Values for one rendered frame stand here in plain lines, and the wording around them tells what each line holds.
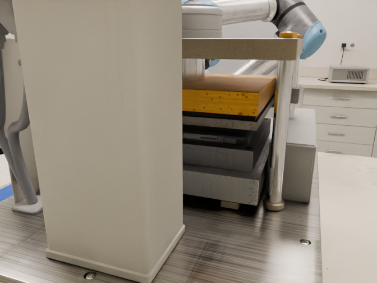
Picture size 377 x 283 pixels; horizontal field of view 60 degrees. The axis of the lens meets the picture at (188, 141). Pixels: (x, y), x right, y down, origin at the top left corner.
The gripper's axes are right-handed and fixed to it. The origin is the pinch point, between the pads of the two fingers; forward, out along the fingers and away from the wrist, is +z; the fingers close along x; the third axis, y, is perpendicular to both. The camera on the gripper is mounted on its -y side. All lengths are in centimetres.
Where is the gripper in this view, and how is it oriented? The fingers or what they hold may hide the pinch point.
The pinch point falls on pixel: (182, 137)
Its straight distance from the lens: 77.9
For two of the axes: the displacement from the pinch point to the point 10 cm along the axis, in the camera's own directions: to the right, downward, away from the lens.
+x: 9.4, 1.0, -3.3
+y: -2.8, -3.2, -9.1
